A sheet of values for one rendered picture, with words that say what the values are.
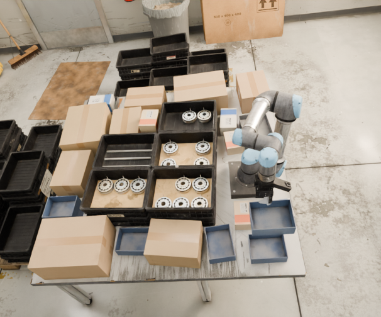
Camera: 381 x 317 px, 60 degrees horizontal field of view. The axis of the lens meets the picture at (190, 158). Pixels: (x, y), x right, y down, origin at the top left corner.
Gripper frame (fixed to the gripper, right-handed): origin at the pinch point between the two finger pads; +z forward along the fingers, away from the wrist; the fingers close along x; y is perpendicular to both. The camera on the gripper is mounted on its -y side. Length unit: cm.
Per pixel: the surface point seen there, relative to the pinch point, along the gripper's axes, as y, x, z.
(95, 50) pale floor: 198, -328, 83
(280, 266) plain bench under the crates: -6.8, 13.2, 43.2
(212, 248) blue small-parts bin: 31, 2, 42
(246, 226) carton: 10.3, -8.8, 36.9
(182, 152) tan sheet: 50, -60, 24
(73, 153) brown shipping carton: 128, -62, 20
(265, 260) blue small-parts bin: 1.5, 11.8, 38.1
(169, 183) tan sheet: 57, -35, 26
